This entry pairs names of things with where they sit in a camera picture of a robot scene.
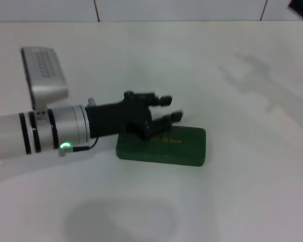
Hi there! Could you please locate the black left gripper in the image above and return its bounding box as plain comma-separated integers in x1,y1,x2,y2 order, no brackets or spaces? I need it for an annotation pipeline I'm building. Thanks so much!
85,91,185,142

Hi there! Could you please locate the green glasses case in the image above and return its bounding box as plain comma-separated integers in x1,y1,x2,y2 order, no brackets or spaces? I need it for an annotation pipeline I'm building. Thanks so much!
115,124,208,168

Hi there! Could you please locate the black left arm connector cable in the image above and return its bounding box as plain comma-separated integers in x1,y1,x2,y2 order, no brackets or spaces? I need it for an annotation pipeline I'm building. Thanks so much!
58,136,99,158

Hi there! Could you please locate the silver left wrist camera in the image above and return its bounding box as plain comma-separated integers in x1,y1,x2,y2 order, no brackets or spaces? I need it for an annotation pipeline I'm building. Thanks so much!
20,46,70,112

